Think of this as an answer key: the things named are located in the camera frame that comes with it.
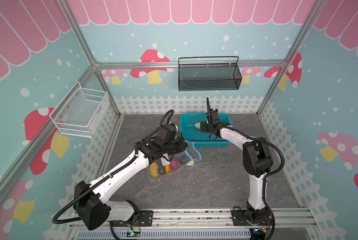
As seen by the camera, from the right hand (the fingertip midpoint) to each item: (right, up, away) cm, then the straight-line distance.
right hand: (205, 124), depth 100 cm
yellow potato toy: (-31, -26, -16) cm, 44 cm away
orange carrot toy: (-24, -26, -13) cm, 38 cm away
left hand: (-12, -12, -26) cm, 31 cm away
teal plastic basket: (-12, +2, +9) cm, 15 cm away
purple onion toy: (-19, -23, -14) cm, 33 cm away
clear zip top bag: (-13, -18, -23) cm, 32 cm away
